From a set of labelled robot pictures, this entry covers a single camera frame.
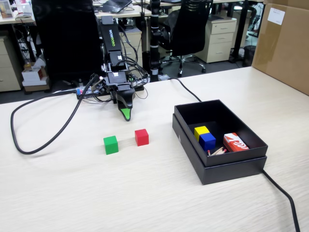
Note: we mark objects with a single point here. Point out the black open box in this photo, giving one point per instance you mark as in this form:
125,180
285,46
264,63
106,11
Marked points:
231,172

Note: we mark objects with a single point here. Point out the black laptop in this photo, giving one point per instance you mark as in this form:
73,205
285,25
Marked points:
116,4

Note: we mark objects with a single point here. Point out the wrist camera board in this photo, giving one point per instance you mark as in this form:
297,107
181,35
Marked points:
99,84

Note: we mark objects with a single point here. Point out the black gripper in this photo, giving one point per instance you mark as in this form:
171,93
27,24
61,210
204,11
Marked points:
117,78

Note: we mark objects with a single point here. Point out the yellow cube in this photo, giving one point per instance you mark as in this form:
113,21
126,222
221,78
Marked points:
201,131

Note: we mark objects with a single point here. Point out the blue cube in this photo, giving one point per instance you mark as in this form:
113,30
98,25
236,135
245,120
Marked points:
207,142

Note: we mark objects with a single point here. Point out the black pole with white bands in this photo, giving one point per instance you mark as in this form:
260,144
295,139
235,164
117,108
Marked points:
154,36

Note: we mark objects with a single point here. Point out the beige office desk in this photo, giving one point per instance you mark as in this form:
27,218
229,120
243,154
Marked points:
7,20

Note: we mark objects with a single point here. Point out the large brown cardboard box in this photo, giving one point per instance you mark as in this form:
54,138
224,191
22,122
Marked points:
285,48

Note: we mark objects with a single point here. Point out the black high-back office chair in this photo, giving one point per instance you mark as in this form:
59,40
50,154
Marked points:
65,43

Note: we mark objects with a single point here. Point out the wooden matchstick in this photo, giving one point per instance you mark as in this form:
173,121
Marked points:
218,149
208,152

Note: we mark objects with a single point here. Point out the red cube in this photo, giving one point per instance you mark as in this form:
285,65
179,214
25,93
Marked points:
142,138

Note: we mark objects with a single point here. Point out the green cube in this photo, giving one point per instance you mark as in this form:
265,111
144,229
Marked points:
111,146

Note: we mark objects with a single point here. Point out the clear photo card stand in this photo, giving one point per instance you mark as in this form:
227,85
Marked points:
6,9

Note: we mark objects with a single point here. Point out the white cardboard box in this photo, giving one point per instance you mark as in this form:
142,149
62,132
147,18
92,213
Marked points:
31,76

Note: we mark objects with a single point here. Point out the controller board with red light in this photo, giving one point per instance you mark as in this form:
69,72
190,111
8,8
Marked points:
79,92

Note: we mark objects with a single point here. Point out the orange and white matchbox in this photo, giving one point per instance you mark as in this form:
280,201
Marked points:
235,143

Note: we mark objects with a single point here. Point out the black cardboard box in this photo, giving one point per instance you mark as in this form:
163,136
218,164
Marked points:
231,158

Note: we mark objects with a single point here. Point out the black mesh office chair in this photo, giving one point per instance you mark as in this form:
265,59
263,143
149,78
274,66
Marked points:
190,29

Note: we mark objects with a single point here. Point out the beige drawer cabinet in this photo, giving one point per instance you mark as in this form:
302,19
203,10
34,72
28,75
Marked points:
8,70

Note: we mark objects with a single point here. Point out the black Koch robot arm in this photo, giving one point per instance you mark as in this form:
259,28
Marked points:
109,36

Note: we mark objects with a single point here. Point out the black mesh waste bin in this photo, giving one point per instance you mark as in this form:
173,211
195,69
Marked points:
248,56

